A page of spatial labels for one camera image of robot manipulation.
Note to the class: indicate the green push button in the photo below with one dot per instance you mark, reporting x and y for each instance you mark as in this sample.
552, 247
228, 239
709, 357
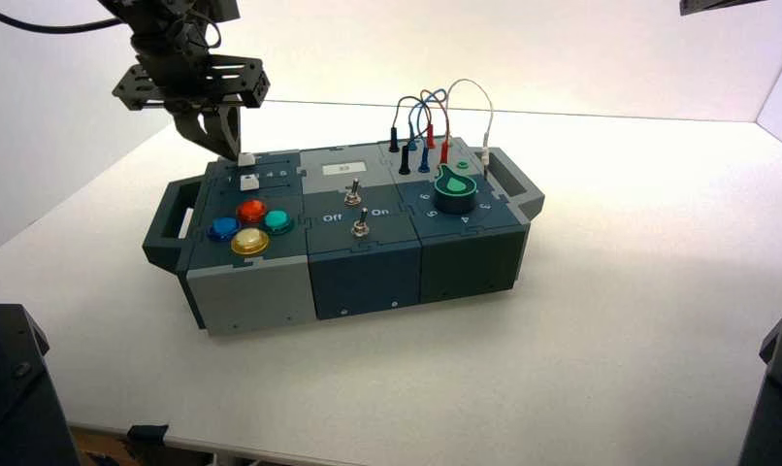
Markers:
278, 221

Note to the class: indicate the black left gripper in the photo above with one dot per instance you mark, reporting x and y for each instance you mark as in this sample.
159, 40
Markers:
192, 80

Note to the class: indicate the green marked rotary knob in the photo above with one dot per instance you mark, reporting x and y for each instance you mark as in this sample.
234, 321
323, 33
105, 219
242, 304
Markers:
455, 193

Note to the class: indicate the yellow push button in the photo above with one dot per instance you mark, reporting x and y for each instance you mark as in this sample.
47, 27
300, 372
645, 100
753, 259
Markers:
249, 242

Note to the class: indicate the red push button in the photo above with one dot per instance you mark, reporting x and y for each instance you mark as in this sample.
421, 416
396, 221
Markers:
251, 211

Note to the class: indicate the white number label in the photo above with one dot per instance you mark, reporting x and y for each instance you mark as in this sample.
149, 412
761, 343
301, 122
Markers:
344, 168

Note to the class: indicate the blue grey task box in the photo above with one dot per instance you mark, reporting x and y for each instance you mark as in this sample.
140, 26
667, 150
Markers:
365, 270

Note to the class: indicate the black table clamp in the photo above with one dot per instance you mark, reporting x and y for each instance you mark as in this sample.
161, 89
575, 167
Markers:
148, 433

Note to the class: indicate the white slider knob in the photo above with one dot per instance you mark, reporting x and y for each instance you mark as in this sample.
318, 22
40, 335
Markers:
246, 159
249, 182

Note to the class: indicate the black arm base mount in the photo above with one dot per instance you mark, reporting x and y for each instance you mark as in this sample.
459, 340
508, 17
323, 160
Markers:
776, 399
18, 392

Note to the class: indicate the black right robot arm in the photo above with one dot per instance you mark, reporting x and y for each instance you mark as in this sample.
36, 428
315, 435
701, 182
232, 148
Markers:
712, 5

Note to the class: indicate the metal toggle switch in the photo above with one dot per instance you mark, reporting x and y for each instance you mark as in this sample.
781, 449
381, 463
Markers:
352, 193
361, 225

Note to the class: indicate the blue push button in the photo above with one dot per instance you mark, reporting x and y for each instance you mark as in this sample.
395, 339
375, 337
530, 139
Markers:
224, 229

